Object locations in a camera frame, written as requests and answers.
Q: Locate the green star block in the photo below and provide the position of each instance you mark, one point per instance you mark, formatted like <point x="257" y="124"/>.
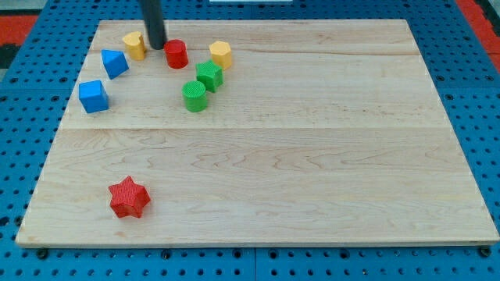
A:
<point x="210" y="74"/>

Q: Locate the blue triangle block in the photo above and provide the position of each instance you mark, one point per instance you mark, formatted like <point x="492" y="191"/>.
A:
<point x="114" y="62"/>

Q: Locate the green cylinder block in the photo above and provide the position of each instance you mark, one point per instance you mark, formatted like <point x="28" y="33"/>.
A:
<point x="194" y="94"/>

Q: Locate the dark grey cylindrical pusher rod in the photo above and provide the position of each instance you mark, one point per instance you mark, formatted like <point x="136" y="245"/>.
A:
<point x="153" y="19"/>

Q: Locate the yellow hexagon block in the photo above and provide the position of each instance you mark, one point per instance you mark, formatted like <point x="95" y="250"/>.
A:
<point x="221" y="54"/>

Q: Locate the red cylinder block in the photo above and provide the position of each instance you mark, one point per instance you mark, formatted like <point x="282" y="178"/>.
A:
<point x="176" y="53"/>

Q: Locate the blue cube block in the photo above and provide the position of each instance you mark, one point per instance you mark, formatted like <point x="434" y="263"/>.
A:
<point x="93" y="97"/>

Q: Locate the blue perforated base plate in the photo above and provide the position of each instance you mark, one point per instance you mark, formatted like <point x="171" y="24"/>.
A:
<point x="37" y="86"/>

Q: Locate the red star block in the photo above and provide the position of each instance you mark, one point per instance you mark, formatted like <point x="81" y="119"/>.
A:
<point x="128" y="198"/>

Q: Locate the light wooden board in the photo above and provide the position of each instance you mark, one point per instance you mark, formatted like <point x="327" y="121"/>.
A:
<point x="324" y="133"/>

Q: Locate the yellow heart block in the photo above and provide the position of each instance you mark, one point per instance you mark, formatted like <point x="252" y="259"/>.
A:
<point x="134" y="45"/>

